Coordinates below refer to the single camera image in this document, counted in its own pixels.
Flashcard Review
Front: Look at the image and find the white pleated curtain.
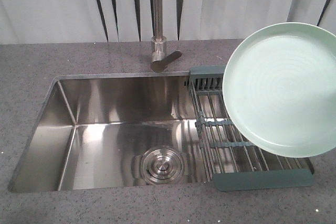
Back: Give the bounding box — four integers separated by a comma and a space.
1, 0, 335, 45

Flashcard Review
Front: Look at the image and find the stainless steel faucet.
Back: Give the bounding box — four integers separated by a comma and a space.
150, 0, 182, 73

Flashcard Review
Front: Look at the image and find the light green ceramic plate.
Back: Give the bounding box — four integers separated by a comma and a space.
223, 22, 335, 158

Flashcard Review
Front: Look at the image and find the round steel sink drain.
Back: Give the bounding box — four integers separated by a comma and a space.
140, 146, 185, 185

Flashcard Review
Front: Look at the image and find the green steel dish rack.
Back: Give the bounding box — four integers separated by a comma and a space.
186, 66, 314, 191

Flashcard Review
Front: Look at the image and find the stainless steel sink basin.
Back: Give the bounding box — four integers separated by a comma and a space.
8, 72, 214, 193

